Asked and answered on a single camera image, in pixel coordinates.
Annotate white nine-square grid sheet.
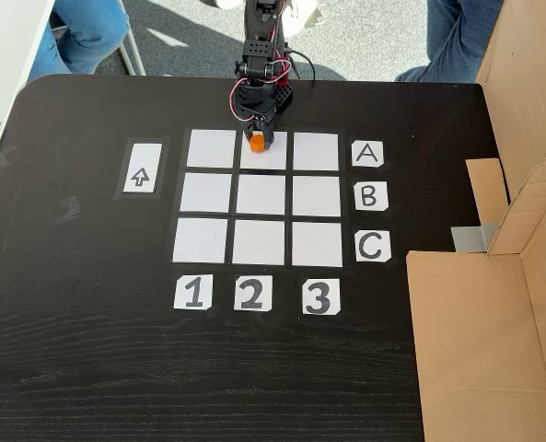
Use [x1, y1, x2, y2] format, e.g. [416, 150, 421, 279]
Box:
[168, 126, 353, 273]

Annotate paper label letter A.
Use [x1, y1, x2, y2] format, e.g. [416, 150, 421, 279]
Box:
[351, 140, 385, 168]

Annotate white arrow paper sheet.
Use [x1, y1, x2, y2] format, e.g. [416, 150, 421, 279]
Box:
[122, 142, 164, 195]

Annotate paper label letter B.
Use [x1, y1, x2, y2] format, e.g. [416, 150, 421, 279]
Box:
[354, 180, 389, 212]

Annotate grey metal chair leg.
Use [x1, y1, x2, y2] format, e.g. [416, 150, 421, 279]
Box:
[118, 34, 147, 76]

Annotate paper label letter C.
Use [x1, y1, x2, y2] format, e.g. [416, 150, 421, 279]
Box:
[354, 230, 392, 263]

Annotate paper label number 2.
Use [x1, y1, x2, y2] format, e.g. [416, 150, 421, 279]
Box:
[233, 274, 273, 313]

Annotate paper label number 3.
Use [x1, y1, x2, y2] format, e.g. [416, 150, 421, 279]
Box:
[302, 278, 342, 316]

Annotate paper label number 1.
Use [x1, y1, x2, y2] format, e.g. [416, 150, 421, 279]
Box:
[173, 273, 214, 311]

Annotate seated person's legs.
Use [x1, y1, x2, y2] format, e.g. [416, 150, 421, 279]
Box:
[26, 0, 134, 84]

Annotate standing person's leg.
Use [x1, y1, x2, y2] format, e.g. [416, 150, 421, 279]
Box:
[395, 0, 504, 84]

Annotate white desk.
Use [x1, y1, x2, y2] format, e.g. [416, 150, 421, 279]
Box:
[0, 0, 56, 199]

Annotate brown cardboard box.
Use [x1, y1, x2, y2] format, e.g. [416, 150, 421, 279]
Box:
[405, 0, 546, 442]

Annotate black power cable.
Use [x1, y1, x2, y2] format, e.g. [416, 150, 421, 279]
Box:
[284, 45, 318, 83]

